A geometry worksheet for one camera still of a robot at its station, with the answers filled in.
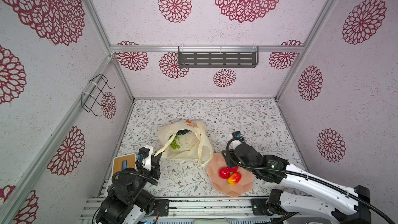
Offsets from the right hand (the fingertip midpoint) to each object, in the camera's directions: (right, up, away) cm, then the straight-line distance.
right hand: (223, 151), depth 73 cm
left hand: (-28, 0, -4) cm, 29 cm away
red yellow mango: (+7, -15, +6) cm, 18 cm away
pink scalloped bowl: (-1, -8, +11) cm, 14 cm away
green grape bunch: (-26, -1, +22) cm, 33 cm away
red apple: (+2, -13, +7) cm, 14 cm away
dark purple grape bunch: (-21, +6, +25) cm, 34 cm away
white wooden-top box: (-53, -9, +11) cm, 55 cm away
